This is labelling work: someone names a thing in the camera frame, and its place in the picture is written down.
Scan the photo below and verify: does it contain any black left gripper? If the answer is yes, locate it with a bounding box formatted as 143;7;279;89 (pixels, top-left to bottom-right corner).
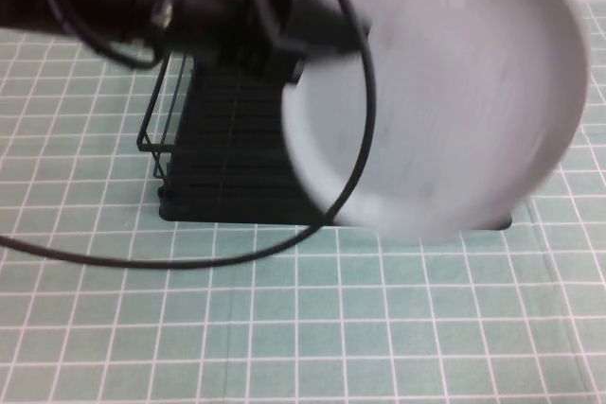
234;0;374;85

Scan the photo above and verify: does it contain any white plate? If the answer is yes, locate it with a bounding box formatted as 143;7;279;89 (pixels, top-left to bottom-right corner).
280;0;592;240

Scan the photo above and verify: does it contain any green checked tablecloth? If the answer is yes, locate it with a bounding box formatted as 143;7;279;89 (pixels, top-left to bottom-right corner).
0;0;606;404

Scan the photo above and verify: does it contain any thick black cable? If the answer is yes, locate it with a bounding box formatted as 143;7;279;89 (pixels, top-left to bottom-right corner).
0;0;378;271

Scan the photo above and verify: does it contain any thin black cable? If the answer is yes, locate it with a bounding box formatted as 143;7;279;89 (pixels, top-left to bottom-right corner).
42;0;165;69

